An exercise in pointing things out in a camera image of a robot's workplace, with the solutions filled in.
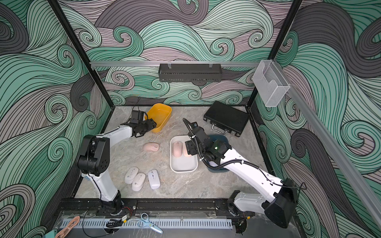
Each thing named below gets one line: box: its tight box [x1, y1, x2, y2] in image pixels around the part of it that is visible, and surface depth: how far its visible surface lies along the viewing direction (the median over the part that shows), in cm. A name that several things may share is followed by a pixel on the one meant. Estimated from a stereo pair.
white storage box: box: [169, 135, 199, 174], surface depth 90 cm
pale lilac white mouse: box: [147, 169, 161, 190], surface depth 83 cm
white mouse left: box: [124, 166, 140, 185], surface depth 84 cm
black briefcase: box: [203, 100, 250, 138], surface depth 106 cm
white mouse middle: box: [131, 172, 147, 192], surface depth 81 cm
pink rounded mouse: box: [172, 140, 183, 158], surface depth 94 cm
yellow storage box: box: [146, 103, 173, 133], surface depth 115 cm
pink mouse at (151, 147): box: [142, 141, 160, 152], surface depth 96 cm
